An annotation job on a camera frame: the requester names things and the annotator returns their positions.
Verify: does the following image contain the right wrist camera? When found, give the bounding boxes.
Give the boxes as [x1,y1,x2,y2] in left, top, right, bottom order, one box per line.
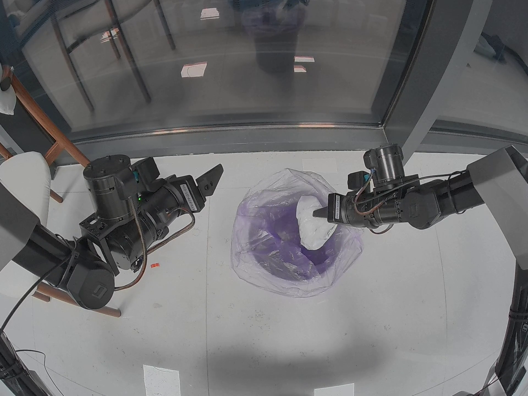
[348,171,370,191]

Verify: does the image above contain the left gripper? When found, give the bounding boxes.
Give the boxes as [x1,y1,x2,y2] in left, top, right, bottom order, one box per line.
[142,163,224,240]

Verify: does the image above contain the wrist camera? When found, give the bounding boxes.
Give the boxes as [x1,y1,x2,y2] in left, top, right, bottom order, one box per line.
[131,157,162,193]
[348,171,370,191]

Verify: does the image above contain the black cable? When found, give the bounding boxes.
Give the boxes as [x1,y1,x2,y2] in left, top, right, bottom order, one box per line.
[0,252,81,331]

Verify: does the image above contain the white paper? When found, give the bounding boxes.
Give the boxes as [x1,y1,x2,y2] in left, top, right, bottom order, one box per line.
[296,195,337,249]

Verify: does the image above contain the window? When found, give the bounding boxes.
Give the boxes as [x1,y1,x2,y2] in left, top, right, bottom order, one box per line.
[0,0,528,168]

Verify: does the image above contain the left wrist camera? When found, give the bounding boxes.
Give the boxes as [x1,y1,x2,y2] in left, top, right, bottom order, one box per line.
[131,157,162,193]

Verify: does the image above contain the purple plastic bag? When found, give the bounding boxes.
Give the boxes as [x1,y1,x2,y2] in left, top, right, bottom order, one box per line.
[230,167,365,299]

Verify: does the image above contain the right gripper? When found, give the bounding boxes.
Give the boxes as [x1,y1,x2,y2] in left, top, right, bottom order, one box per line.
[313,192,374,227]

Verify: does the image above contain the wooden chair with white seat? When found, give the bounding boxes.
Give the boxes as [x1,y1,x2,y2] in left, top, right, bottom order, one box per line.
[0,64,122,318]

